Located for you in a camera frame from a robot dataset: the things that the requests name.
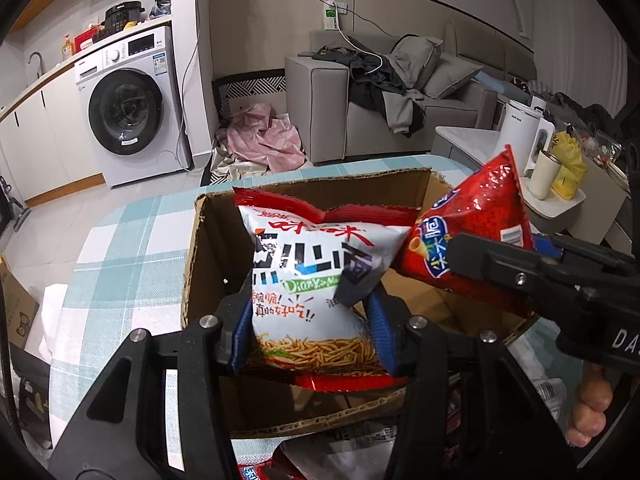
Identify dark clothes pile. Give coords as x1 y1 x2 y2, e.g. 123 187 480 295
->
312 45 426 136

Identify white wall power strip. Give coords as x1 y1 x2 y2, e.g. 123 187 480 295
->
321 0 348 31

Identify cardboard box with cat print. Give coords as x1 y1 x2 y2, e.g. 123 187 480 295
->
0 255 41 351

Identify teal checked tablecloth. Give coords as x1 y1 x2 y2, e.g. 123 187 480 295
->
47 154 591 480

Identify beige cup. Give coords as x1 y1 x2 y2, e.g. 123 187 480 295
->
530 147 563 201

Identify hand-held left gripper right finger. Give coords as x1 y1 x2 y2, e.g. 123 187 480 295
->
366 290 591 480

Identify cream cloth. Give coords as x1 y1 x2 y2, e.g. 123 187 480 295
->
207 142 242 182

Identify white electric kettle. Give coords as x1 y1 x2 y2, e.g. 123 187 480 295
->
500 101 546 177

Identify red snack packet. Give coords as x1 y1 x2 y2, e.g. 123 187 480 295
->
235 437 316 480

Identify white charging cable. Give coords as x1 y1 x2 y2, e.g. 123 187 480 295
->
332 15 385 75

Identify white washing machine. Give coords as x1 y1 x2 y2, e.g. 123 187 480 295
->
74 25 195 190

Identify white noodle snack bag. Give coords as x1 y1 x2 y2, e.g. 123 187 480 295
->
234 186 426 391

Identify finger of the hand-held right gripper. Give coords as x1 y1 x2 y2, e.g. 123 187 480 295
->
447 232 597 319
532 233 640 287

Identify white kitchen base cabinets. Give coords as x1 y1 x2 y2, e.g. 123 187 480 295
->
0 55 108 206

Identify grey sofa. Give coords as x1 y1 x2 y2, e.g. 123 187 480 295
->
284 27 538 163

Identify brown cardboard box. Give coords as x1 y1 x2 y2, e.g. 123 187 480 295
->
181 167 538 441

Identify pink cloth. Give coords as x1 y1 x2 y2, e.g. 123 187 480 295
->
225 103 307 173

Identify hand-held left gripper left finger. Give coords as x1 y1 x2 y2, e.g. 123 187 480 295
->
47 267 257 480

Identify red puffed snack bag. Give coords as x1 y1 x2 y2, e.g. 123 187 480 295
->
397 145 538 318

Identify white marble coffee table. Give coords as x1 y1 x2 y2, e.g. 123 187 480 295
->
432 125 588 221

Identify red box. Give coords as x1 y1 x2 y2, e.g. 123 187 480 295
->
74 27 101 51

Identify grey hoodie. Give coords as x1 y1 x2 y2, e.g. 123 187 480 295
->
380 35 445 136

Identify yellow bag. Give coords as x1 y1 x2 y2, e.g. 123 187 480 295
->
550 131 588 200

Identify black pressure cooker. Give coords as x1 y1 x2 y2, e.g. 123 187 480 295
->
104 2 147 31

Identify grey pillow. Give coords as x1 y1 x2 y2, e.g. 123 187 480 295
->
422 52 483 100

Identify white printed snack packet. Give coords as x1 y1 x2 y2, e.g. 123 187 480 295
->
530 377 571 412

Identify person's right hand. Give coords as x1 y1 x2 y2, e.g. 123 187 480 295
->
566 366 616 449

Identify dark hanging cable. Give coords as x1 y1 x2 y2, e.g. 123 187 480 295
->
177 0 202 161

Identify black white patterned basket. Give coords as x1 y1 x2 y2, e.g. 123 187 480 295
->
212 75 288 126

